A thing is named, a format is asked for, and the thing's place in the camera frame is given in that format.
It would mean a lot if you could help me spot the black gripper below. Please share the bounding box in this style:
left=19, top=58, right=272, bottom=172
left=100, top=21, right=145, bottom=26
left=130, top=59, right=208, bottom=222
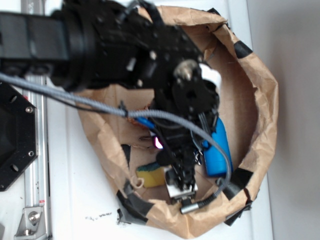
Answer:
left=129, top=14, right=222, bottom=176

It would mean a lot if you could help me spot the yellow green sponge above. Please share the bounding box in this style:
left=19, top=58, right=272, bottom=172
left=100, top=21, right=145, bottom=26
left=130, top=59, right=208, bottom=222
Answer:
left=136, top=162, right=165, bottom=188

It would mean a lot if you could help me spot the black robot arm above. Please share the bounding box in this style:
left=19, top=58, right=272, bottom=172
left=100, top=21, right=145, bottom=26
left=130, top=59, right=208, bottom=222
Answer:
left=0, top=0, right=219, bottom=179

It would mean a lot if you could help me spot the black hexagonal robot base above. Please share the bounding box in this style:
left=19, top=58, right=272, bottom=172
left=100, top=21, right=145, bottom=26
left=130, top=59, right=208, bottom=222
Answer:
left=0, top=82, right=37, bottom=192

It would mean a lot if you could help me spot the brown spiral seashell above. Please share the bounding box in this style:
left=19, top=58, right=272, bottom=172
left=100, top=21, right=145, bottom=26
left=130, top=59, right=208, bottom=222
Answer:
left=127, top=116, right=154, bottom=129

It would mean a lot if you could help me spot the brown paper bag bin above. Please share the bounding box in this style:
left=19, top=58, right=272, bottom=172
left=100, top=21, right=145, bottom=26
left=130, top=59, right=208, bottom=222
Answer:
left=79, top=6, right=279, bottom=239

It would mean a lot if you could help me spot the bunch of silver keys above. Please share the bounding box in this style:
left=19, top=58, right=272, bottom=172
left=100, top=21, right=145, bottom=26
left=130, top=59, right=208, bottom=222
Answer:
left=138, top=135, right=203, bottom=166

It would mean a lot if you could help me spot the blue plastic bottle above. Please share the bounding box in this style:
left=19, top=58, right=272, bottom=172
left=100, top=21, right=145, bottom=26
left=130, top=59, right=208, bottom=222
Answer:
left=202, top=118, right=234, bottom=178

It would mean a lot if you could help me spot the white plastic tray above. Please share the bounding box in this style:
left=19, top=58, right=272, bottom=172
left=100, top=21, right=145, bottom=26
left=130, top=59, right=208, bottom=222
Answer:
left=47, top=0, right=274, bottom=240

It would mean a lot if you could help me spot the grey braided cable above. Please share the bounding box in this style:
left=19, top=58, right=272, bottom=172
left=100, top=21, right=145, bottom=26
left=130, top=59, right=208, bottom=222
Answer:
left=0, top=72, right=232, bottom=215

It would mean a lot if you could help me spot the aluminium extrusion rail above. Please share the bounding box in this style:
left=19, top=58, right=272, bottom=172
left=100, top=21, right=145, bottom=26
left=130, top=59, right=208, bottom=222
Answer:
left=14, top=0, right=53, bottom=240

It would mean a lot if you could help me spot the metal corner bracket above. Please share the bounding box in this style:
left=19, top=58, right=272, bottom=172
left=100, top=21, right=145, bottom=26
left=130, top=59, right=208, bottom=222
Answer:
left=14, top=206, right=48, bottom=240

